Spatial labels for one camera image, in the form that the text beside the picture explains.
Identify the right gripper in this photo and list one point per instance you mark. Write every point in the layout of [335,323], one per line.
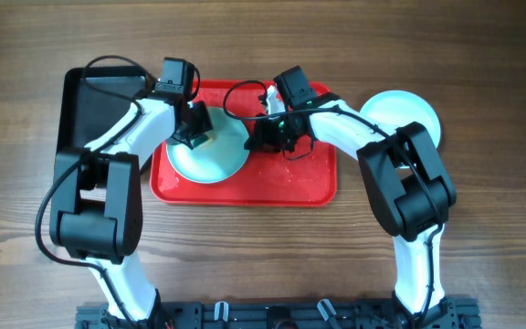
[263,138]

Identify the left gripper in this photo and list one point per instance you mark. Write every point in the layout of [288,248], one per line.
[202,113]

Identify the green yellow sponge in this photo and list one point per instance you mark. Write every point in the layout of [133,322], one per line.
[202,138]

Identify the light blue plate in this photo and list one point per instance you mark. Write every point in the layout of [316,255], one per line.
[218,157]
[400,107]

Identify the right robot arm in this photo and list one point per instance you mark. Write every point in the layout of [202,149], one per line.
[408,187]

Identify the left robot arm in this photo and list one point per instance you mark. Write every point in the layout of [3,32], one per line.
[91,217]

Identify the red plastic tray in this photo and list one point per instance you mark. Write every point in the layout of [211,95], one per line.
[307,178]

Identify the black rectangular tray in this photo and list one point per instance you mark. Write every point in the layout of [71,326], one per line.
[87,114]

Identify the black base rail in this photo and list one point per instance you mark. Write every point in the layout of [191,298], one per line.
[365,313]

